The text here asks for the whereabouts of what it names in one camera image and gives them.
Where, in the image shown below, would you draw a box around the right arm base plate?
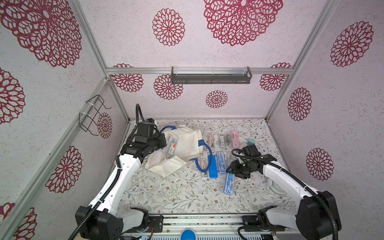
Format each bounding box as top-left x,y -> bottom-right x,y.
242,215 -> 285,232

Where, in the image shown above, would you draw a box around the black wire wall rack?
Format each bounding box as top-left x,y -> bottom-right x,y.
78,95 -> 113,139

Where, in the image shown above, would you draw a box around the white alarm clock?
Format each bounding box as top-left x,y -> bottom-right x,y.
266,178 -> 287,195

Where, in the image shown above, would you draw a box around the white canvas bag blue handles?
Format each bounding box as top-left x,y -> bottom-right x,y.
145,126 -> 213,178

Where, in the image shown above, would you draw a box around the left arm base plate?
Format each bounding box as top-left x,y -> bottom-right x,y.
123,215 -> 165,234

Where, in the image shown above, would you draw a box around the blue round button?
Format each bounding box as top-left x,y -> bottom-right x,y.
179,228 -> 198,240

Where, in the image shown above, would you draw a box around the pink clear stationery case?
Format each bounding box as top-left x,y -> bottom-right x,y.
231,130 -> 240,149

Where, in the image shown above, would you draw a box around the blue-rimmed clear case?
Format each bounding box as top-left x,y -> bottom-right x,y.
208,155 -> 218,179

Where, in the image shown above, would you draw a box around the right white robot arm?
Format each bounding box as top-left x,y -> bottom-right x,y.
226,145 -> 342,240

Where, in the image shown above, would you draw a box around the clear green compass set case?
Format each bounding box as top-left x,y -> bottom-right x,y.
225,134 -> 232,147

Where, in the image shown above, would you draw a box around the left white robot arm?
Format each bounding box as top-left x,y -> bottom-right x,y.
69,119 -> 167,240

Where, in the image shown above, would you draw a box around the small teal cube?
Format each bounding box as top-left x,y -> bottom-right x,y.
247,139 -> 255,146

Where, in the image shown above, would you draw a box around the clear blue-trim compass case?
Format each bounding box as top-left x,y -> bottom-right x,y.
216,151 -> 227,175

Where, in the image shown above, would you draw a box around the clear pen case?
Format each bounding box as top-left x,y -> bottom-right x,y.
219,135 -> 226,149

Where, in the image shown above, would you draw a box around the clear slim pencil case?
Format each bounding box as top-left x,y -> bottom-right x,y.
227,151 -> 234,166

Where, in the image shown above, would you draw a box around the long blue-trim compass case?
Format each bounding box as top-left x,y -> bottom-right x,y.
224,173 -> 235,196

